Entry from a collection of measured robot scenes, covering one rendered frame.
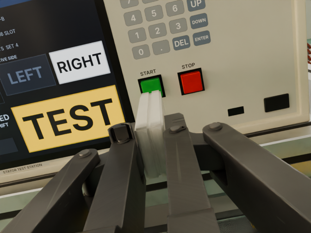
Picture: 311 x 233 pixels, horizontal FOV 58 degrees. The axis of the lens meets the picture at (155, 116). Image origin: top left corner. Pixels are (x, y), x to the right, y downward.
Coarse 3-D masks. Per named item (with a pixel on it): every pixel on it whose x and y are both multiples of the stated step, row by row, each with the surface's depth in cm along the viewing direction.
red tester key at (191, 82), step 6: (192, 72) 26; (198, 72) 26; (186, 78) 26; (192, 78) 26; (198, 78) 26; (186, 84) 26; (192, 84) 26; (198, 84) 26; (186, 90) 26; (192, 90) 26; (198, 90) 26
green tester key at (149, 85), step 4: (144, 80) 26; (148, 80) 26; (152, 80) 26; (156, 80) 26; (144, 84) 26; (148, 84) 26; (152, 84) 26; (156, 84) 26; (160, 84) 26; (144, 88) 26; (148, 88) 26; (152, 88) 26; (156, 88) 26; (160, 88) 26; (144, 92) 26
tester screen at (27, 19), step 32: (0, 0) 24; (32, 0) 24; (64, 0) 24; (0, 32) 25; (32, 32) 25; (64, 32) 25; (96, 32) 25; (0, 96) 27; (32, 96) 27; (0, 128) 28; (0, 160) 29
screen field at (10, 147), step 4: (0, 140) 29; (4, 140) 29; (8, 140) 29; (12, 140) 29; (0, 144) 29; (4, 144) 29; (8, 144) 29; (12, 144) 29; (0, 148) 29; (4, 148) 29; (8, 148) 29; (12, 148) 29; (16, 148) 29; (0, 152) 29; (4, 152) 29; (8, 152) 29; (12, 152) 29
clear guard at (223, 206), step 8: (216, 200) 28; (224, 200) 27; (216, 208) 27; (224, 208) 26; (232, 208) 26; (216, 216) 26; (224, 216) 25; (232, 216) 25; (240, 216) 25; (224, 224) 24; (232, 224) 24; (240, 224) 24; (248, 224) 24; (224, 232) 24; (232, 232) 23; (240, 232) 23; (248, 232) 23; (256, 232) 23
